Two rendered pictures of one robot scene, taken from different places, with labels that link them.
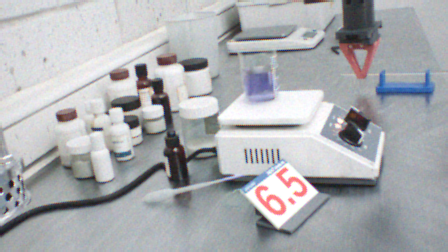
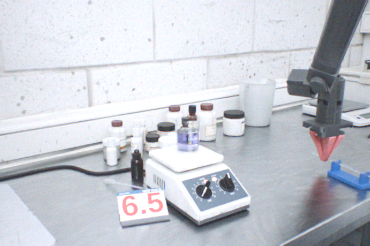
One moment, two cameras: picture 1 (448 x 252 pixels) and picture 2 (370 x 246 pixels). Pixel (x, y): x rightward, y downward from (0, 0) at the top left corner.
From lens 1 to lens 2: 0.51 m
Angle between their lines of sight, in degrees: 32
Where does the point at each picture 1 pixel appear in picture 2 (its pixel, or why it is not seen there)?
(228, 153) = (148, 173)
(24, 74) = (115, 94)
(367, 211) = (169, 235)
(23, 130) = (95, 125)
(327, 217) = (149, 228)
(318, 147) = (177, 188)
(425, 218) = not seen: outside the picture
